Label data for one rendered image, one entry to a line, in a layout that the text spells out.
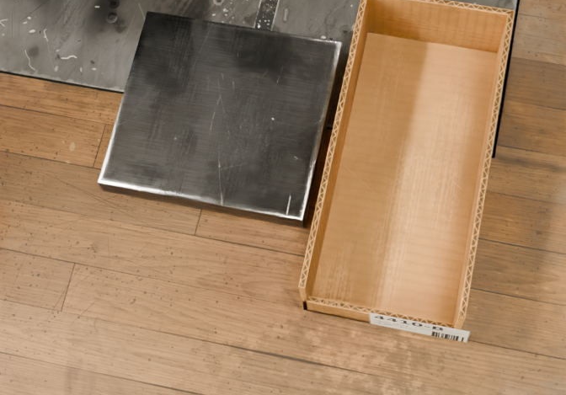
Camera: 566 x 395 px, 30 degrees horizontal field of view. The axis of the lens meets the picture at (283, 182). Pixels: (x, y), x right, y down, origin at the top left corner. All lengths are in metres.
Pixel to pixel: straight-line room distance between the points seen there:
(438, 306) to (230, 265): 0.17
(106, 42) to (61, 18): 0.05
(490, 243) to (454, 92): 0.13
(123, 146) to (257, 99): 0.12
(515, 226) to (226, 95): 0.26
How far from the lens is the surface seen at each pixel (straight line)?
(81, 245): 0.87
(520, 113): 0.89
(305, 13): 0.93
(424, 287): 0.83
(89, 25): 0.95
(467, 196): 0.85
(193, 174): 0.85
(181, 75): 0.89
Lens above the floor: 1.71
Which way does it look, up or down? 69 degrees down
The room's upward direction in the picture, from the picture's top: 11 degrees counter-clockwise
